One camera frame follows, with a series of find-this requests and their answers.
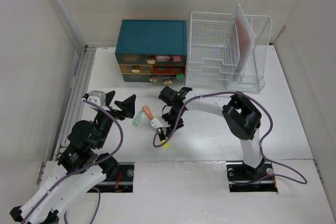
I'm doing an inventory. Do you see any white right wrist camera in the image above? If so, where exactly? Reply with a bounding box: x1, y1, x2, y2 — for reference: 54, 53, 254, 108
150, 117, 166, 131

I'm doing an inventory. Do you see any aluminium rail frame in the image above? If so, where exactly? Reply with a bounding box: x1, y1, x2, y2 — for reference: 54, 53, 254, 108
36, 44, 97, 184

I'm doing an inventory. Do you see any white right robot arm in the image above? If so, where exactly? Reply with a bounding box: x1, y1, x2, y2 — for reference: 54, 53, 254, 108
157, 87, 265, 180

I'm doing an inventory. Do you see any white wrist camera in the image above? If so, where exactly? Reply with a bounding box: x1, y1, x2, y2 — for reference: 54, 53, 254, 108
150, 117, 166, 131
82, 90, 106, 107

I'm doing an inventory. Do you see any teal drawer organizer box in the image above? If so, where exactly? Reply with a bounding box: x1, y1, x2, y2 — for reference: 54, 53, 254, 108
115, 19, 187, 83

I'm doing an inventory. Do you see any pink lid marker tube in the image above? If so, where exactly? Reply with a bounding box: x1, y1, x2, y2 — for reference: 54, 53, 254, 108
156, 55, 183, 62

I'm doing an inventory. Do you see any green cap black highlighter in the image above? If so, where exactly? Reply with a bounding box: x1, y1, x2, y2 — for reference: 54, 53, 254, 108
163, 73, 184, 82

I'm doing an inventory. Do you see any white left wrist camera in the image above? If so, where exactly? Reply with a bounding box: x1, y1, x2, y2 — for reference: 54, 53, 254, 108
82, 90, 106, 107

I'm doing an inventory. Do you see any white wire file rack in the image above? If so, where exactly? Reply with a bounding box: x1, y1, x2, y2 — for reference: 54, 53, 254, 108
185, 12, 272, 93

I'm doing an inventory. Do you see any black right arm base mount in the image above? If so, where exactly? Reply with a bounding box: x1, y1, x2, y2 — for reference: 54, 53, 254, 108
226, 161, 278, 193

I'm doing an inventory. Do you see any yellow cap black highlighter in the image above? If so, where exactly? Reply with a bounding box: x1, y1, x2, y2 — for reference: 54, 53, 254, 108
157, 128, 169, 148

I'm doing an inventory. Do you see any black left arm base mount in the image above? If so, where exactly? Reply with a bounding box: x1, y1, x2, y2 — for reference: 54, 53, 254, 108
95, 163, 134, 193

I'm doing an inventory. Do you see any orange plastic case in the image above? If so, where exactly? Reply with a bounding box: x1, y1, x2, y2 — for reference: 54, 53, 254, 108
142, 105, 154, 121

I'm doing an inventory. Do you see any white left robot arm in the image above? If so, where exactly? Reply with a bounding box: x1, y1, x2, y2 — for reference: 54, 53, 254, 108
10, 91, 136, 223

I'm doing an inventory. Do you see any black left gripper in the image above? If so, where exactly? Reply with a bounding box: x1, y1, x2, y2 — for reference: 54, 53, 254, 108
94, 90, 135, 148

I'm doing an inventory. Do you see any green translucent plastic case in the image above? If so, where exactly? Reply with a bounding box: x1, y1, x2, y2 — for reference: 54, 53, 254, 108
132, 110, 144, 126

